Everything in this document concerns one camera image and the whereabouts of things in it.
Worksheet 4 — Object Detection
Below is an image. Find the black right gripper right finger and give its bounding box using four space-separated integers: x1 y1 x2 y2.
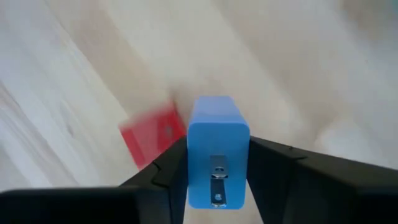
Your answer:
247 136 398 224

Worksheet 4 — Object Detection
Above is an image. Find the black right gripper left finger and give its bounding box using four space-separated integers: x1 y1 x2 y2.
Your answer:
0 136 189 224

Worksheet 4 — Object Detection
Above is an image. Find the red charger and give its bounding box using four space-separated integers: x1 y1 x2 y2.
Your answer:
119 101 187 170

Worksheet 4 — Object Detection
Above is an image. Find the blue charger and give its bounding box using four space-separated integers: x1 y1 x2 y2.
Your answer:
186 95 251 210

